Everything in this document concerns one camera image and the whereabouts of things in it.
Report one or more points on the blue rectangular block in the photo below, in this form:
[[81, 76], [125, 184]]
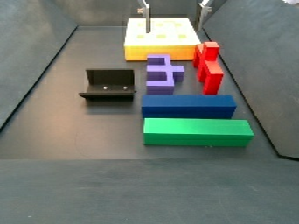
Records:
[[188, 106]]

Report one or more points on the yellow peg board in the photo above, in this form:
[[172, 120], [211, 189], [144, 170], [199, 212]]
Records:
[[171, 37]]

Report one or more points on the green rectangular block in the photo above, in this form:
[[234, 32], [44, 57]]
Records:
[[198, 132]]

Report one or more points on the red stepped block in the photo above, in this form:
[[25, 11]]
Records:
[[210, 73]]

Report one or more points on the purple cross-shaped block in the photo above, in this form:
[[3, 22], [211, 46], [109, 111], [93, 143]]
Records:
[[161, 74]]

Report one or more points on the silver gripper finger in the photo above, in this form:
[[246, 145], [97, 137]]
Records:
[[204, 9], [144, 10]]

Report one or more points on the black angle bracket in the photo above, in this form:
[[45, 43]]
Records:
[[109, 83]]

